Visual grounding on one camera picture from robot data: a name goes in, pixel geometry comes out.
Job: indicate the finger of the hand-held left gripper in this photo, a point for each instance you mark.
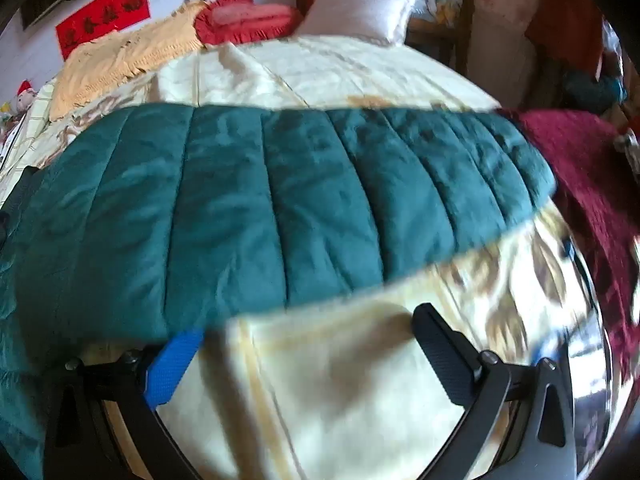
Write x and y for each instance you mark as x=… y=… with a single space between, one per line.
x=20 y=190

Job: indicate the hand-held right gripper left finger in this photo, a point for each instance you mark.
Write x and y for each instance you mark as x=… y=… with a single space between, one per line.
x=172 y=370

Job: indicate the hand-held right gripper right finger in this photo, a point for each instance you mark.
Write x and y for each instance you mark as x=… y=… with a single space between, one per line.
x=445 y=355

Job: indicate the dark green quilted blanket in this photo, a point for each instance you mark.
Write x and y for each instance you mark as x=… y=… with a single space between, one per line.
x=280 y=200

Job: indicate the plush toy with red hat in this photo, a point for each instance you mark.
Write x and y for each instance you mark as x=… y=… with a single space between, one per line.
x=22 y=95

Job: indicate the cream floral bedspread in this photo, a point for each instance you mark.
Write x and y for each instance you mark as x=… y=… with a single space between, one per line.
x=340 y=400

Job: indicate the yellow fringed towel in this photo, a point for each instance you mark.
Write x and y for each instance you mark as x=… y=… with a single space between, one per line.
x=115 y=65

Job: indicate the dark red blanket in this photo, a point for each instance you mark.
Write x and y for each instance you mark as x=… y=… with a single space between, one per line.
x=590 y=170

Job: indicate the red heart-shaped pillow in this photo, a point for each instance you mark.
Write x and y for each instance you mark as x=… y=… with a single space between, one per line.
x=245 y=17

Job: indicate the teal cloth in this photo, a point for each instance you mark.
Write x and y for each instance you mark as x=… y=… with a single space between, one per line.
x=595 y=87

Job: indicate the wooden headboard with painted panel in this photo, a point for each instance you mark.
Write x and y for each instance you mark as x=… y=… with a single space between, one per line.
x=435 y=5

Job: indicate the rust red cloth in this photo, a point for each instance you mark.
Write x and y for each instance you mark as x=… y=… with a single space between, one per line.
x=565 y=25

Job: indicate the white pillow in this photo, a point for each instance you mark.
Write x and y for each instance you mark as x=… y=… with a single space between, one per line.
x=360 y=5

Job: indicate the red wall banner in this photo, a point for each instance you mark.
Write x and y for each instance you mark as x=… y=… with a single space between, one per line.
x=100 y=15

